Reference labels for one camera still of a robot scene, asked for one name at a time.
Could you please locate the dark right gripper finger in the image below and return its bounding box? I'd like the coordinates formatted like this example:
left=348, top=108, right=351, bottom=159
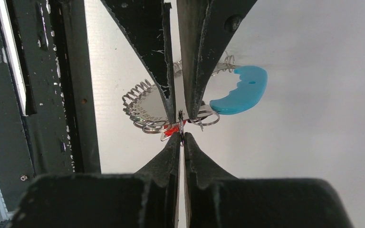
left=102, top=0, right=176, bottom=123
left=176, top=0, right=257, bottom=119

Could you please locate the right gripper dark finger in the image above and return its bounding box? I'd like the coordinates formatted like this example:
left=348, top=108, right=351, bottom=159
left=8, top=133, right=181, bottom=228

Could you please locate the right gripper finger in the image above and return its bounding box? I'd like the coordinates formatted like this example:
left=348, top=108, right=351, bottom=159
left=184, top=133, right=353, bottom=228

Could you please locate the red tagged key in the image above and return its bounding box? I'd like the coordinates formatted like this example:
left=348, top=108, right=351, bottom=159
left=160, top=123, right=180, bottom=142

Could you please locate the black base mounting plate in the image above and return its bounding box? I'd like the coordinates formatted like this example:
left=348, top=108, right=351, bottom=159
left=0, top=0, right=101, bottom=213

